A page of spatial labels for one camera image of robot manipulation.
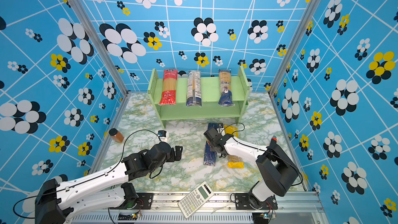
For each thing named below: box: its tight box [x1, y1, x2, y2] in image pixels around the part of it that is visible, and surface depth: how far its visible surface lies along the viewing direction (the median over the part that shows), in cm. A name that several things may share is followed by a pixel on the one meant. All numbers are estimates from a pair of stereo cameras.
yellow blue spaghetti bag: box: [218, 68, 236, 107], surface depth 82 cm
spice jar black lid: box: [108, 128, 118, 136], surface depth 90 cm
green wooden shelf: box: [147, 65, 250, 130], surface depth 87 cm
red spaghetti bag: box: [158, 68, 178, 106], surface depth 82 cm
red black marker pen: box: [269, 135, 278, 147], surface depth 96 cm
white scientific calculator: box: [177, 180, 215, 219], surface depth 75 cm
